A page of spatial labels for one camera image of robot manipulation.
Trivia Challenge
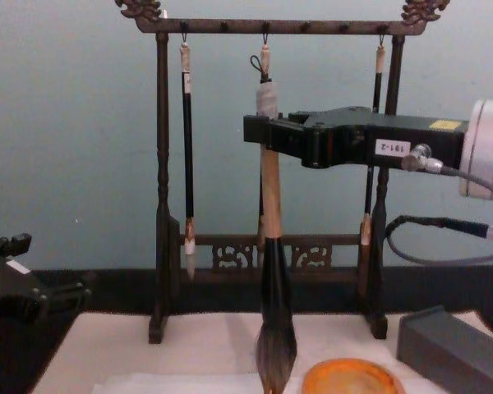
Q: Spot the thin brush with pale cap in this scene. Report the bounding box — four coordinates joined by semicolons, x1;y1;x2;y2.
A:
256;34;273;268

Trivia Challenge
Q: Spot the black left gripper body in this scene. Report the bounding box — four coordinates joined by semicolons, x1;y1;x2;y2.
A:
0;254;51;326

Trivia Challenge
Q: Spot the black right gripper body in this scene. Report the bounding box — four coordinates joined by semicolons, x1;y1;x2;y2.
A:
302;105;470;170

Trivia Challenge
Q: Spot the black table cloth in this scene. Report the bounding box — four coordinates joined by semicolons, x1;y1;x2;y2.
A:
0;265;493;394

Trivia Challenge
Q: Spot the grey rectangular box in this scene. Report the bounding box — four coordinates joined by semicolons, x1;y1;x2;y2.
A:
395;305;493;394

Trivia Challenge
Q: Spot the black sleeved grey cable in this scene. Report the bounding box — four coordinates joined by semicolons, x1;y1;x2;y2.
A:
384;214;493;267

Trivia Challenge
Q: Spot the white paper sheet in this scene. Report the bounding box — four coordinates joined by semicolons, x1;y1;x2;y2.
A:
91;370;451;394

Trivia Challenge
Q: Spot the grey cable with silver plug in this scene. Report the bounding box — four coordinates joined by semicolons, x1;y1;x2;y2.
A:
400;143;493;200

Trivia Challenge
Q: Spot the orange round dish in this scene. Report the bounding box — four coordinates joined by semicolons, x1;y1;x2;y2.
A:
301;357;407;394

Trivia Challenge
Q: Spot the white felt mat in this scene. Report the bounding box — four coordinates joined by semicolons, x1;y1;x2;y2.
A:
31;310;493;394

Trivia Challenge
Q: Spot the thin black brush brown tip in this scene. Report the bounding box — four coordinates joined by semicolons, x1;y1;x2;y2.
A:
358;43;387;268

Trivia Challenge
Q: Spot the thin black brush white tip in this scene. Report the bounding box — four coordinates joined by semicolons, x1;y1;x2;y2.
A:
179;39;198;281

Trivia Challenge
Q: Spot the large bamboo calligraphy brush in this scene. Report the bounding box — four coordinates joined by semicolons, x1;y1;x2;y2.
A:
249;54;299;393

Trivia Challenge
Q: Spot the dark carved wooden brush rack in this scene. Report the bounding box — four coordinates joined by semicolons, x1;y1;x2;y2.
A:
114;0;451;345

